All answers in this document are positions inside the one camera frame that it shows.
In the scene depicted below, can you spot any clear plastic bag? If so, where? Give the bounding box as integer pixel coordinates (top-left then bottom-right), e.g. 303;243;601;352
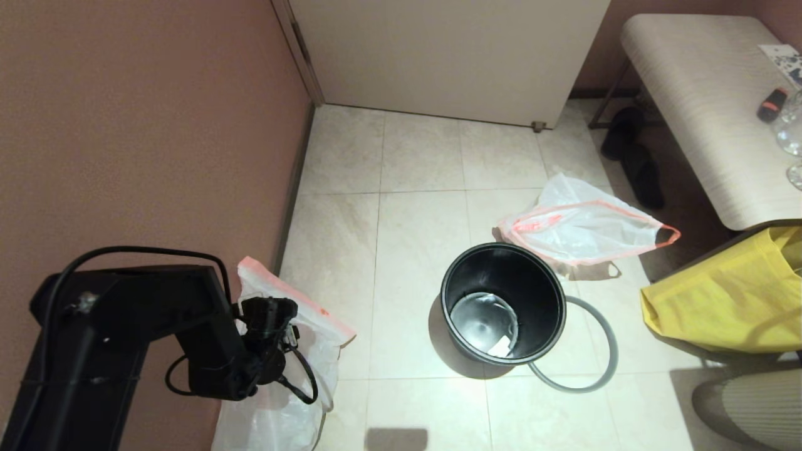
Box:
498;173;681;277

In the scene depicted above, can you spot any gray bin rim ring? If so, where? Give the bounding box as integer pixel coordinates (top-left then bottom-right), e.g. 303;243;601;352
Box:
528;296;620;394

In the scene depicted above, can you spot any black round trash bin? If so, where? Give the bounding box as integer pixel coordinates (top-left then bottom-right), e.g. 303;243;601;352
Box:
440;242;568;366

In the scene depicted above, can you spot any yellow fabric bag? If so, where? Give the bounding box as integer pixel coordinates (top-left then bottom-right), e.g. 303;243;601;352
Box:
640;227;802;355

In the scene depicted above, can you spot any white door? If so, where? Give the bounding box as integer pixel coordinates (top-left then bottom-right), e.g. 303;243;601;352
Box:
288;0;612;130

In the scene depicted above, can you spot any black slipper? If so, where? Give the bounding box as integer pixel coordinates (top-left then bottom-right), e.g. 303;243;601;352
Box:
600;108;646;162
623;145;665;211

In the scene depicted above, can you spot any thin metal bench leg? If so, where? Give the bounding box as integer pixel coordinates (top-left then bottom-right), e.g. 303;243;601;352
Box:
589;60;633;130

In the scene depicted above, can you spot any grey ribbed cushion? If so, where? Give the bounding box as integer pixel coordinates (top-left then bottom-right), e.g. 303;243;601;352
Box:
691;368;802;451

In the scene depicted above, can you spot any beige wood grain bench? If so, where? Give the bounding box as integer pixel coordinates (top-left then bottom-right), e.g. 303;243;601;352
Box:
620;15;802;231

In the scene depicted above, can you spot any small black red object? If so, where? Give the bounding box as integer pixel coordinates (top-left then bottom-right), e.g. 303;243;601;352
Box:
756;88;789;124

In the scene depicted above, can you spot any white blue printed card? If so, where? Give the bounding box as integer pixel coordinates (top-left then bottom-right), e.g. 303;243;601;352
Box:
757;44;802;87

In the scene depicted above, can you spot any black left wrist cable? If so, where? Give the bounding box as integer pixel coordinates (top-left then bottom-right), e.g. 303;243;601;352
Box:
165;346;320;406

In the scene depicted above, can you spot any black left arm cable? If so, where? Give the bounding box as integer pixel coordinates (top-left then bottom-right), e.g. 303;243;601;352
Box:
38;246;236;326

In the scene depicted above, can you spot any white door frame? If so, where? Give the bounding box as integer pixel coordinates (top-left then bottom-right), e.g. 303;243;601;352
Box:
271;0;326;108

